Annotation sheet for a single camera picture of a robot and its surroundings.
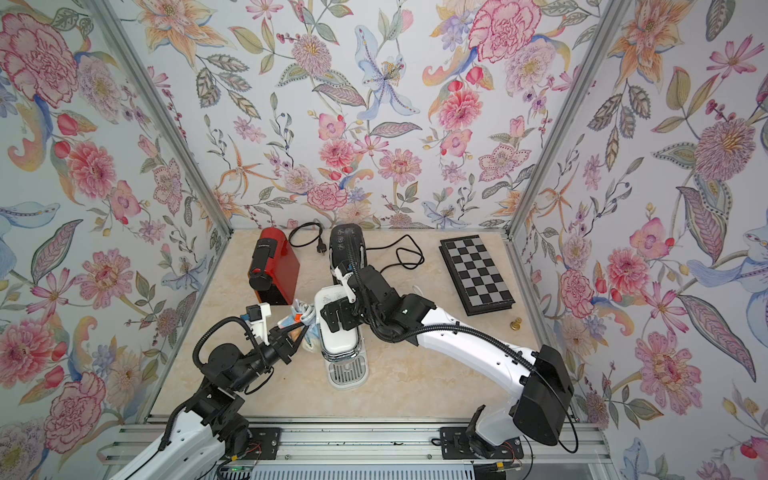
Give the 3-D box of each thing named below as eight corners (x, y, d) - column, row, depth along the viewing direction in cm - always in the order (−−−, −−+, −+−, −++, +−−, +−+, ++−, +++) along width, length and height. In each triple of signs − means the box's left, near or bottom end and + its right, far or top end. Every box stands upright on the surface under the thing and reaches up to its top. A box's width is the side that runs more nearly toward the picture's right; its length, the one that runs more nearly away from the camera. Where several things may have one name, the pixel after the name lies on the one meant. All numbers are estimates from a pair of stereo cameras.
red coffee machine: (263, 312, 100) (241, 278, 85) (277, 261, 114) (261, 224, 99) (288, 312, 100) (271, 278, 85) (300, 261, 114) (287, 224, 99)
